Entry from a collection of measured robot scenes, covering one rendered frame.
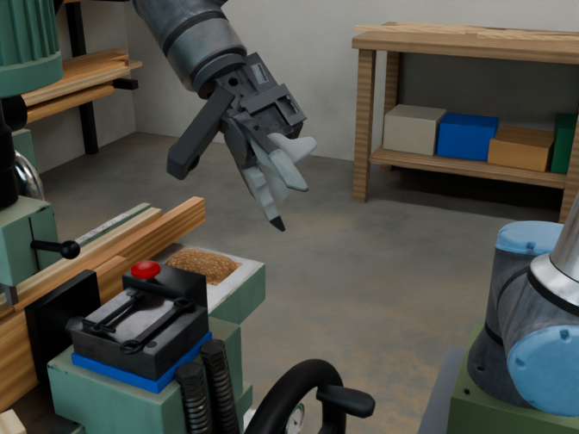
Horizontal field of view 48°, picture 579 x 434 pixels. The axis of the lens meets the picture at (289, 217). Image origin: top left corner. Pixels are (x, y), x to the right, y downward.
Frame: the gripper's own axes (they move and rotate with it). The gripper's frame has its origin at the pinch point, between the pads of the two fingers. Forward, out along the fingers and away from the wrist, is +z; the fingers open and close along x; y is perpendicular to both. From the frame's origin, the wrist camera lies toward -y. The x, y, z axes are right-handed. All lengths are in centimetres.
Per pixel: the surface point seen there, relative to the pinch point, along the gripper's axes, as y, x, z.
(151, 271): -17.3, -6.1, -0.7
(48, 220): -23.5, -1.6, -11.8
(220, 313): -10.7, 12.2, 4.2
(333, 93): 154, 272, -106
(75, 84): 18, 237, -159
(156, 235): -11.7, 21.4, -11.1
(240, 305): -7.2, 16.4, 4.3
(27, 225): -25.5, -3.7, -11.7
